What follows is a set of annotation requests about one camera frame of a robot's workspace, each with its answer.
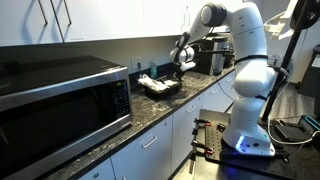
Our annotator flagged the black and steel microwave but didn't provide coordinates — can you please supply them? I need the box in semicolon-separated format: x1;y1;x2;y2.
0;54;134;180

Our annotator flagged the small black countertop appliance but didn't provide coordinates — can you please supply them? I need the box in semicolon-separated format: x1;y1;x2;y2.
225;49;238;70

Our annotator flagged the black perforated mounting table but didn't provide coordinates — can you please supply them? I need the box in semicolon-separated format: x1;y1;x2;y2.
189;109;320;180

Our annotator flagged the white plastic rack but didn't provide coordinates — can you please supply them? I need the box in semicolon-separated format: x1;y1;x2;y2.
263;0;298;42

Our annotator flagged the white lower cabinet row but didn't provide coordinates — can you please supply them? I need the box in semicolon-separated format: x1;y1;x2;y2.
76;68;242;180

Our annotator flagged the white wall outlet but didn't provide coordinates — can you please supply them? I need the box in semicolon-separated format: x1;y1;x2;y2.
130;56;143;70

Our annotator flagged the orange handled bar clamp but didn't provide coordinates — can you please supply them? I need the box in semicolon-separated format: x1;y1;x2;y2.
193;117;214;128
190;139;215;156

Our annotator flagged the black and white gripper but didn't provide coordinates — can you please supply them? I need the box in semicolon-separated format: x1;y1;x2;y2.
173;60;197;83

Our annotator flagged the flat black power box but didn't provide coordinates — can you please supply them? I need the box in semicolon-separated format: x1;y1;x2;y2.
272;119;313;143

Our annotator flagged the black and steel coffee machine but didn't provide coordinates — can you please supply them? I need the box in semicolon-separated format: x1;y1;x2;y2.
195;34;231;77

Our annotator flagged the black camera on tripod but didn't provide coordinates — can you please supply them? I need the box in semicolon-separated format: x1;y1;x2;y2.
289;0;320;32

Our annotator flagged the black tripod pole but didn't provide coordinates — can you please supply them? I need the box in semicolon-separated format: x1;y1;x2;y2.
259;6;316;125

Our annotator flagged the black cable along robot arm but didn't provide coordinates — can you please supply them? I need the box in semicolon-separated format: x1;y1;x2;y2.
254;63;290;102

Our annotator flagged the teal soap bottle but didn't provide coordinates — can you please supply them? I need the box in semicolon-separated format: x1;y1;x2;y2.
149;58;159;80

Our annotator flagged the black plastic tray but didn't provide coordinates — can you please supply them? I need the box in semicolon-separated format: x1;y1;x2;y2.
142;75;184;101

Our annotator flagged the black bin with white label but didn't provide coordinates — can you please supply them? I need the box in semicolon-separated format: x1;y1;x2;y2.
297;44;320;118

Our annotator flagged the black case with teal edge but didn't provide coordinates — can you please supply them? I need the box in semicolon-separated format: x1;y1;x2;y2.
297;114;320;138

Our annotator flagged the white floor cable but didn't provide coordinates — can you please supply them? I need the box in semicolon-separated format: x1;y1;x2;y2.
265;79;320;147

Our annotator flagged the white upper wall cabinet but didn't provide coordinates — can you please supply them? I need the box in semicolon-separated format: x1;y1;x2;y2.
0;0;236;48

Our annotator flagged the loose white plastic cutlery pile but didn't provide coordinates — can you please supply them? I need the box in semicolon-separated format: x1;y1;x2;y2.
163;78;178;88

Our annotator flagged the small black clamp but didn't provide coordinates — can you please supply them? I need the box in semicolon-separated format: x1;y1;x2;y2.
216;122;227;133

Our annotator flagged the clear bag of white cutlery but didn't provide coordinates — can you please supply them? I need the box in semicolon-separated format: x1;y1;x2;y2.
137;73;170;92

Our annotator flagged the black power cord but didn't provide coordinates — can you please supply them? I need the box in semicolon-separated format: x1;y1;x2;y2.
134;61;143;89

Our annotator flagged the slim upper cabinet handle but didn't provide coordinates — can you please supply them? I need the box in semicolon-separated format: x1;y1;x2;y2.
37;0;50;27
62;0;73;27

